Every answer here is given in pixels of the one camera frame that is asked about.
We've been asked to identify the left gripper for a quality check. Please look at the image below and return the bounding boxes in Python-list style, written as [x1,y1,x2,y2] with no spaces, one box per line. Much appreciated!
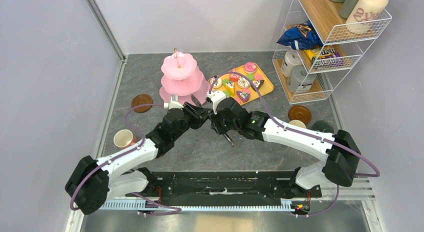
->
[172,101,210,141]

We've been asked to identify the metal serving tongs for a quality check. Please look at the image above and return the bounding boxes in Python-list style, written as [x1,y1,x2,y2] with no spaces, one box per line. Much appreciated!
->
[190,94,235,147]

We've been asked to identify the purple cake slice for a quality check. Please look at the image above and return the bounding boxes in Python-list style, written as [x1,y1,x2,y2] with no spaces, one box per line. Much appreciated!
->
[236,90,251,103]

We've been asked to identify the yellow cake slice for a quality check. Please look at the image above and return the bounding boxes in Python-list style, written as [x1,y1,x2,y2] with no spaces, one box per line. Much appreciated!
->
[224,80,235,97]

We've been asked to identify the chocolate cake slice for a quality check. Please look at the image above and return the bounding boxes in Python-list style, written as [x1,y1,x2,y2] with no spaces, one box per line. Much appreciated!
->
[251,79,265,90]

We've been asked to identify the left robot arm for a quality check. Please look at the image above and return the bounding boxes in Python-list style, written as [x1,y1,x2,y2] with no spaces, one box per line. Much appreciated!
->
[64,103,215,215]

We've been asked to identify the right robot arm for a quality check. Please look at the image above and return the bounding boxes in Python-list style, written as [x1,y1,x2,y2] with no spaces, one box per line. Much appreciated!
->
[210,97,360,197]

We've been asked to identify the yellow serving tray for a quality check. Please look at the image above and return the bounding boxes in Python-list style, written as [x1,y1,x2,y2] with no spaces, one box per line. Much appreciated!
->
[212,64,274,105]

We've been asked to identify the white chocolate-drizzle donut centre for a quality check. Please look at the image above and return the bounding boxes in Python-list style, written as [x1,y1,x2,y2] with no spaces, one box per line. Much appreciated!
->
[237,76,251,89]

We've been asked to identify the white chocolate-drizzle donut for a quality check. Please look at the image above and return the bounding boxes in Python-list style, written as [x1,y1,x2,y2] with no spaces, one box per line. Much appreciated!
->
[208,76,223,89]
[237,76,251,89]

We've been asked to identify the white chocolate-drizzle donut left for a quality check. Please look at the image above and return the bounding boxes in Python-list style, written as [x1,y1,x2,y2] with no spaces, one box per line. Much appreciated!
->
[208,76,223,89]

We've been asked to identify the red strawberry cake slice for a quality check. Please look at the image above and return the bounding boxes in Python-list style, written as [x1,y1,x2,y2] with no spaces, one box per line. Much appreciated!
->
[229,68,240,83]

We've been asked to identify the pink three-tier cake stand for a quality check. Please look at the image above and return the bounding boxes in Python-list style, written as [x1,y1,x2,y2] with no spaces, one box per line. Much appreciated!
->
[159,49,211,104]

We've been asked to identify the pink macaron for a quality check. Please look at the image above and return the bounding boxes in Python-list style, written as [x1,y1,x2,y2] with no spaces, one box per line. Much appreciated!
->
[254,73,263,81]

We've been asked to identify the pink frosted donut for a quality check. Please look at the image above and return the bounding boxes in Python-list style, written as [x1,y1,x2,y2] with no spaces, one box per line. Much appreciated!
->
[243,62,257,74]

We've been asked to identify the brown saucer left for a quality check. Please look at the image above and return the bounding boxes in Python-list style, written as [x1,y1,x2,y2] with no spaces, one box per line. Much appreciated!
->
[131,93,153,113]

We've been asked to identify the brown saucer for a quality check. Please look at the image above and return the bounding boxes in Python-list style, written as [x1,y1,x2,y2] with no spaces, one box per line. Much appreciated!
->
[288,105,312,125]
[131,93,153,113]

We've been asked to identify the brown saucer right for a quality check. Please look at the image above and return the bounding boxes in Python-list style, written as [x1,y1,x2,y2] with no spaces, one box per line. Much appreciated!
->
[288,105,312,125]

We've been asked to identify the beige mug right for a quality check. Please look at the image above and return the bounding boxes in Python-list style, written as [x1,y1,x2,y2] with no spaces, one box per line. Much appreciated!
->
[289,119,307,129]

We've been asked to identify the beige cup left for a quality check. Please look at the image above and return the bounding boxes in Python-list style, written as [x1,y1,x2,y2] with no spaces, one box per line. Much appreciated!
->
[113,129,137,149]

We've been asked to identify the grey jar lower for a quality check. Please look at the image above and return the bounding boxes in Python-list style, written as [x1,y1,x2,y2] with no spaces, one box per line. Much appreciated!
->
[288,65,317,94]

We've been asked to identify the white jar upper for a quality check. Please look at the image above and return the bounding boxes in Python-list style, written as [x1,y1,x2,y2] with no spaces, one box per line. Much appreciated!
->
[281,49,303,78]

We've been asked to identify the dark green cup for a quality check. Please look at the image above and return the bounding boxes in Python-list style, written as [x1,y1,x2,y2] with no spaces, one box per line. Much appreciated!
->
[311,120,335,134]

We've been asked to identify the blue snack bag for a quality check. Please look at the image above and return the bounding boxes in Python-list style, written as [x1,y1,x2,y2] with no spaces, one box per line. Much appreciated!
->
[276,20,324,50]

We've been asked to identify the yellow candy bag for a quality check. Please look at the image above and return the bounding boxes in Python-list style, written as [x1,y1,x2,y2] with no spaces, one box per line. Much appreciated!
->
[303,45,341,65]

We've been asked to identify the grey-green bottle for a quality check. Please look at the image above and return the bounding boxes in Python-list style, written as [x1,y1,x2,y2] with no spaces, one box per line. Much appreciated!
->
[339,0,359,19]

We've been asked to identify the cream labelled bottle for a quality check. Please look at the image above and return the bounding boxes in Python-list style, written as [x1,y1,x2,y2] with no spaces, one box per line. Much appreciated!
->
[345,0,389,34]

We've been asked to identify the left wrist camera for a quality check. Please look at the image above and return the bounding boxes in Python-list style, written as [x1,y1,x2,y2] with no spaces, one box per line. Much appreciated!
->
[163,94,184,110]

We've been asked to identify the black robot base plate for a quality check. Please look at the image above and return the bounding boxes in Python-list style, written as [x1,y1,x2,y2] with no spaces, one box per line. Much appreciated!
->
[141,170,322,207]

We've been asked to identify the white wire shelf rack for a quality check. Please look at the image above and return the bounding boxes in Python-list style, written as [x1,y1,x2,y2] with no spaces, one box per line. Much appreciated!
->
[272,0,392,105]

